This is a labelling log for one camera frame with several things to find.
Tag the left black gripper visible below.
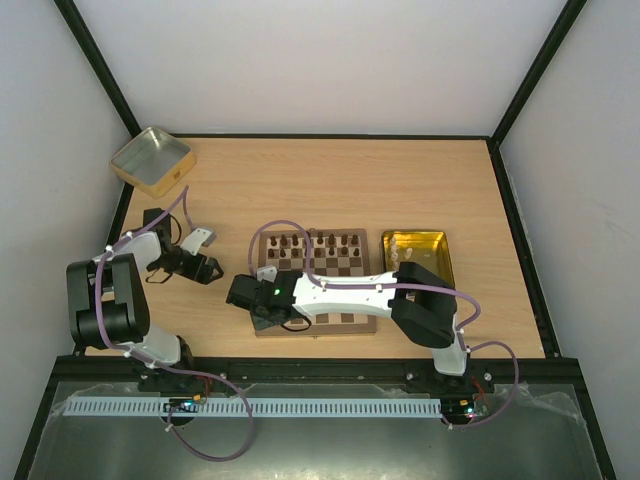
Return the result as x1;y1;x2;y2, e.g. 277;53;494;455
151;246;221;285

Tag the wooden chess board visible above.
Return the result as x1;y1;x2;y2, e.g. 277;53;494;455
255;229;377;338

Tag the gold tin with white pieces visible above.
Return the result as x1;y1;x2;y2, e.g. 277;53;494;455
381;230;455;287

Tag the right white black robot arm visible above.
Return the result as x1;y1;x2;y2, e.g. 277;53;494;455
226;262;471;392

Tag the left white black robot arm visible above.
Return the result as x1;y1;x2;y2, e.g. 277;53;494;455
66;208;224;370

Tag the empty gold square tin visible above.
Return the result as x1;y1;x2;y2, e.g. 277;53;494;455
110;127;197;199

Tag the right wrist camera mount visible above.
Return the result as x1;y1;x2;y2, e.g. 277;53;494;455
256;265;278;283

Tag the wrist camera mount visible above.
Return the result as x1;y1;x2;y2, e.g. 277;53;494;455
256;265;278;283
180;227;216;256

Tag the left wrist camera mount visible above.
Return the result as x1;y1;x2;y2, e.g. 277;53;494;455
180;227;216;256

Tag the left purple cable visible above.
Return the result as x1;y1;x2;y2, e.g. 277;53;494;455
94;185;256;462

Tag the purple cable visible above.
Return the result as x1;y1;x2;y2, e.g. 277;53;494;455
248;220;521;431
94;185;256;462

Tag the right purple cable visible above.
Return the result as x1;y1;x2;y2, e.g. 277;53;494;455
248;220;521;431

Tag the slotted grey cable duct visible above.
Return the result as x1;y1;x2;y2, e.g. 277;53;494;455
63;396;441;418

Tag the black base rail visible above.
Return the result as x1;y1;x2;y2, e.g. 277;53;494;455
51;355;499;394

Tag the black frame post left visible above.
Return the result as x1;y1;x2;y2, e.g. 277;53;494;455
54;0;142;137

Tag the black frame post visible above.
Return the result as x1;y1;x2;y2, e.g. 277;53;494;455
489;0;588;148
54;0;142;137

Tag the black frame post right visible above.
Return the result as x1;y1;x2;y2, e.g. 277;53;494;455
489;0;588;148

